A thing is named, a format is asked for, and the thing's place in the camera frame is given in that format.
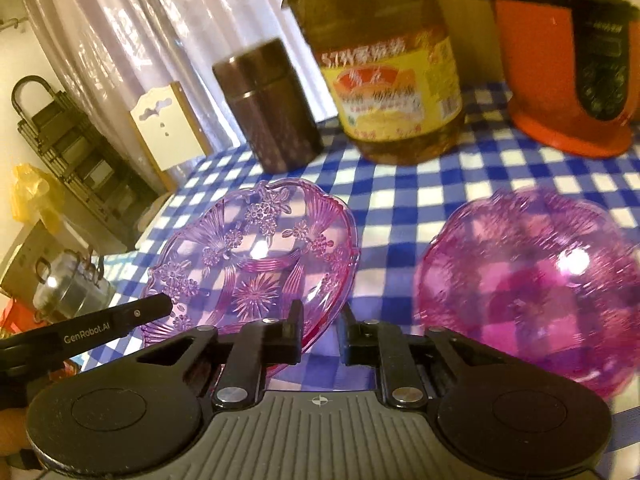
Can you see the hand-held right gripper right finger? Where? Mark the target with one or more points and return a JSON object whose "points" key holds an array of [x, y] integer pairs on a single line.
{"points": [[352, 345]]}

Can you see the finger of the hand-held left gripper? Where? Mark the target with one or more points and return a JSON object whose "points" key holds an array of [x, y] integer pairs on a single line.
{"points": [[100, 327]]}

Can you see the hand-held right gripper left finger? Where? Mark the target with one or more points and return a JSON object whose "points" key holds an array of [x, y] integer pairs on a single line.
{"points": [[292, 335]]}

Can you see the pink patterned glass plate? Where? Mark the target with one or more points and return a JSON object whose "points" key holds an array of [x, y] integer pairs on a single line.
{"points": [[260, 250]]}

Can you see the pink glass bowl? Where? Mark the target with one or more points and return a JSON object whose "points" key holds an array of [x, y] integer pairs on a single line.
{"points": [[525, 285]]}

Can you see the metal kettle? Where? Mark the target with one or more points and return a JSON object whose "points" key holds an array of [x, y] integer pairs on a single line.
{"points": [[70, 290]]}

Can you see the red packet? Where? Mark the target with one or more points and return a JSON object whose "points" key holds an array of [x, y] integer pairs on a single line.
{"points": [[12, 317]]}

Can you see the beige box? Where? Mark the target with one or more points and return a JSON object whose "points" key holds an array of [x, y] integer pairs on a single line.
{"points": [[25, 255]]}

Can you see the yellow plastic bag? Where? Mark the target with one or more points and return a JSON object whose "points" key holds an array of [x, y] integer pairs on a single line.
{"points": [[35, 190]]}

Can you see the blue white checkered tablecloth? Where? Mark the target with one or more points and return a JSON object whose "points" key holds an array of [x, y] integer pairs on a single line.
{"points": [[400, 200]]}

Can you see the black metal rack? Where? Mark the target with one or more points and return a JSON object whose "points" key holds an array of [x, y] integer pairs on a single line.
{"points": [[75, 150]]}

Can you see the white cutout wooden holder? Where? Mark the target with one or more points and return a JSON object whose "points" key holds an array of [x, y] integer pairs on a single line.
{"points": [[165, 130]]}

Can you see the brown metal canister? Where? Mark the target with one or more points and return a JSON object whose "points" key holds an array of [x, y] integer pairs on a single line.
{"points": [[270, 110]]}

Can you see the cooking oil bottle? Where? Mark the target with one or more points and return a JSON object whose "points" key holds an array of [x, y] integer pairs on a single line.
{"points": [[390, 85]]}

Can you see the red electric pressure cooker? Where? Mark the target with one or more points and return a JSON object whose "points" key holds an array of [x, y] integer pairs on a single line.
{"points": [[540, 85]]}

